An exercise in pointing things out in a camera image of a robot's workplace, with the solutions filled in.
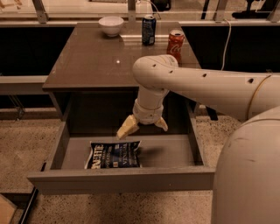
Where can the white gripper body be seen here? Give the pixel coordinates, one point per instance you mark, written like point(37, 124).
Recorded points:
point(147, 115)

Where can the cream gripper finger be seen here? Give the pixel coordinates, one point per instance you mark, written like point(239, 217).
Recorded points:
point(129, 126)
point(161, 124)

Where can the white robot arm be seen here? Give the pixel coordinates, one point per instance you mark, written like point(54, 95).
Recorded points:
point(246, 185)

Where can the blue chip bag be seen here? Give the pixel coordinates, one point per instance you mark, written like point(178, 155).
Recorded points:
point(113, 155)

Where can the blue soda can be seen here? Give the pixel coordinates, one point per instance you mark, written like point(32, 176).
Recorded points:
point(148, 30)

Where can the red cola can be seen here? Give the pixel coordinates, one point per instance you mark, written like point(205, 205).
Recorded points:
point(175, 42)

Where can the white ceramic bowl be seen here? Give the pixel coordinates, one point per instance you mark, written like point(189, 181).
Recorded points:
point(111, 25)

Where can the grey cabinet counter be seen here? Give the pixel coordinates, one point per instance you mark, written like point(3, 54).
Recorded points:
point(92, 60)

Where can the black floor frame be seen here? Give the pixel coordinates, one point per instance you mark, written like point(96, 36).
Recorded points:
point(10, 202)

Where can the grey window ledge rail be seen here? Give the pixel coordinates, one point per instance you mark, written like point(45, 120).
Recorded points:
point(22, 85)

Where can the open grey top drawer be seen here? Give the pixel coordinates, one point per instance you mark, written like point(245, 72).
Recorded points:
point(170, 161)

